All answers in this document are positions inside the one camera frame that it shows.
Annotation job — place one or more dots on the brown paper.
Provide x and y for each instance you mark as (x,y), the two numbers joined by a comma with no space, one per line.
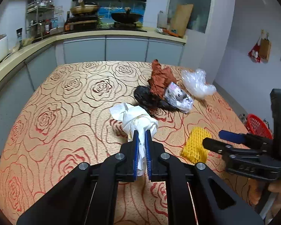
(160,79)

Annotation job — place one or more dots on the white plastic jug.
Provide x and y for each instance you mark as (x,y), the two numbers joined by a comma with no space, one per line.
(162,20)

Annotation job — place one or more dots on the white tissue wad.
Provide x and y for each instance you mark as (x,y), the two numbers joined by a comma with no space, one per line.
(135,118)

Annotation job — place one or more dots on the black plastic bag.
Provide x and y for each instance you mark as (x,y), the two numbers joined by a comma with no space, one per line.
(151,102)

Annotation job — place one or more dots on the black gas stove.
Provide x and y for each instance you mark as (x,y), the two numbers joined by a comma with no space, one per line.
(94,23)

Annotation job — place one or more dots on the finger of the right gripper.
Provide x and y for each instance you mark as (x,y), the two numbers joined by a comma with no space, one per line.
(238,138)
(226,150)

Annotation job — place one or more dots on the kitchen counter with cabinets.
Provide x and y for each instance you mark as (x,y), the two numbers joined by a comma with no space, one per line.
(23,72)

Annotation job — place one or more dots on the rose pattern tablecloth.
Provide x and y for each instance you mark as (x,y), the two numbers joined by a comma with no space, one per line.
(67,120)

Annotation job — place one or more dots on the clear plastic bag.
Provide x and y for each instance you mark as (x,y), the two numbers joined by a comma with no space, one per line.
(195,83)

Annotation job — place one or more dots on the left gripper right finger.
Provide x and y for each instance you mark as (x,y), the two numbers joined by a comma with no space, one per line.
(195,194)

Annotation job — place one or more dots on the wooden cutting board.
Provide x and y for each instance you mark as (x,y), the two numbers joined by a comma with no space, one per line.
(180,19)

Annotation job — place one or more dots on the black wok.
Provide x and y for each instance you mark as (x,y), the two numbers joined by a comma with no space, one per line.
(127,17)

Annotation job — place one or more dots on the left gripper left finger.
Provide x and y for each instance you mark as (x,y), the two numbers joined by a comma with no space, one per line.
(88,193)

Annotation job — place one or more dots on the red hanging cloth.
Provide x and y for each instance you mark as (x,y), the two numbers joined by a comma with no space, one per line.
(254,53)

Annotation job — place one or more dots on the beige frying pan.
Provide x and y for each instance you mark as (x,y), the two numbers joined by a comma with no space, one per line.
(80,6)

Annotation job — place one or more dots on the metal spice rack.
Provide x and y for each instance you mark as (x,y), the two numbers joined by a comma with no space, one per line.
(42,18)

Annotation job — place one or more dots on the red plastic mesh basket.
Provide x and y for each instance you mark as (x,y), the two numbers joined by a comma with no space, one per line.
(256,126)

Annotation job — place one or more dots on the person's right hand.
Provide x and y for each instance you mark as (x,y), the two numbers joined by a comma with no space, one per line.
(274,187)

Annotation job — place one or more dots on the silver cartoon snack wrapper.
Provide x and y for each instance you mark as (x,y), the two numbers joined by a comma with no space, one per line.
(178,98)

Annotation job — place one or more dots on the small yellow foam net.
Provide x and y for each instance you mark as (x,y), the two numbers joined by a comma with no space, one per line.
(194,150)

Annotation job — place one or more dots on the brown hanging paper bag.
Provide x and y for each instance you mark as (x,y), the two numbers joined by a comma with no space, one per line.
(265,47)

